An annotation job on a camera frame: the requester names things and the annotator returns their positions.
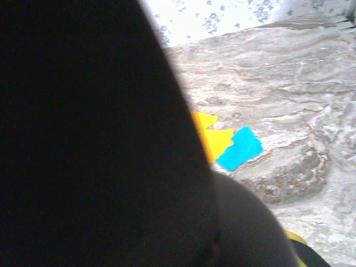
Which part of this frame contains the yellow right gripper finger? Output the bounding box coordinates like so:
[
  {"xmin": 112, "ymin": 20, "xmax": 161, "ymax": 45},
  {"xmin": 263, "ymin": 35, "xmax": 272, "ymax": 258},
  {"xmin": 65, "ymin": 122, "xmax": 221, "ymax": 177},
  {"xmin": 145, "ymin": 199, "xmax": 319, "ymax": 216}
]
[{"xmin": 284, "ymin": 230, "xmax": 331, "ymax": 267}]

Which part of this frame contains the small dark hand brush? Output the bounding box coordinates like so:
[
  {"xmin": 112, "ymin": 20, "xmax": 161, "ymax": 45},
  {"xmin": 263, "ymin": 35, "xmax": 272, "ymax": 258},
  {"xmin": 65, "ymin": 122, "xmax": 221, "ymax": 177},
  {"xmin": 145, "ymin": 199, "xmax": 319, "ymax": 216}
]
[{"xmin": 0, "ymin": 0, "xmax": 300, "ymax": 267}]

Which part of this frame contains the blue paper scrap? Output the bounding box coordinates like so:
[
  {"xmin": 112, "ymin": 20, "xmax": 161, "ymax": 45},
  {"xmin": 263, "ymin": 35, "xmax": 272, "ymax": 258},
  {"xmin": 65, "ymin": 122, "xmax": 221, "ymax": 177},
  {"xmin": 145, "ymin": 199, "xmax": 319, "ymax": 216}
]
[{"xmin": 215, "ymin": 125, "xmax": 264, "ymax": 172}]

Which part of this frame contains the yellow paper scrap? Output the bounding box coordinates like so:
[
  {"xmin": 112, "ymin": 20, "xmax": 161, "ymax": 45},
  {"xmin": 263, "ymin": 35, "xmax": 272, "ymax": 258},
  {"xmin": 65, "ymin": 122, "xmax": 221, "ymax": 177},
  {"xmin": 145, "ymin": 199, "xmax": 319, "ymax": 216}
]
[
  {"xmin": 202, "ymin": 127, "xmax": 235, "ymax": 165},
  {"xmin": 192, "ymin": 111, "xmax": 219, "ymax": 131}
]

